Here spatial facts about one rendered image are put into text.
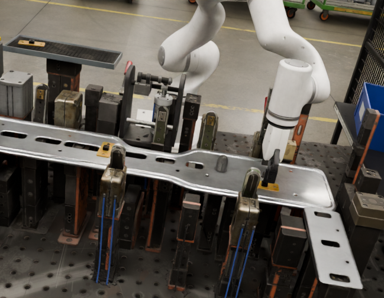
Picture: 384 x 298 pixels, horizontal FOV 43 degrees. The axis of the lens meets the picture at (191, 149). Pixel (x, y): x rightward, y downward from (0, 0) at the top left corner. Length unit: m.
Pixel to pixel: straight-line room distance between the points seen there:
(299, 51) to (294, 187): 0.39
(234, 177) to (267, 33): 0.41
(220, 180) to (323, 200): 0.29
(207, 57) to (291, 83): 0.65
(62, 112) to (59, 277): 0.49
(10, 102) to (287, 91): 0.85
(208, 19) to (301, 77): 0.49
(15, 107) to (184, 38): 0.60
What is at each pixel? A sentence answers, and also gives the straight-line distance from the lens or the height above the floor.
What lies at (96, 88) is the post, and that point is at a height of 1.10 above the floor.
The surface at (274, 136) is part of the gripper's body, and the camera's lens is 1.27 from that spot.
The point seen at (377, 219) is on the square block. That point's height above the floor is 1.03.
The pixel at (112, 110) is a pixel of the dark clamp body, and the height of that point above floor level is 1.05.
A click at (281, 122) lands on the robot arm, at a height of 1.22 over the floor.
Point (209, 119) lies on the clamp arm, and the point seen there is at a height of 1.09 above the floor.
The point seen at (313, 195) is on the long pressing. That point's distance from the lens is 1.43.
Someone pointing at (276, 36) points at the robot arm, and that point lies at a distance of 1.29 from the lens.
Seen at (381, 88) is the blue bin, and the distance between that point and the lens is 1.98.
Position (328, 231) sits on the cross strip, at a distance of 1.30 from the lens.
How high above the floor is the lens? 1.72
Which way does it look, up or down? 29 degrees down
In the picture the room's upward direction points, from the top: 10 degrees clockwise
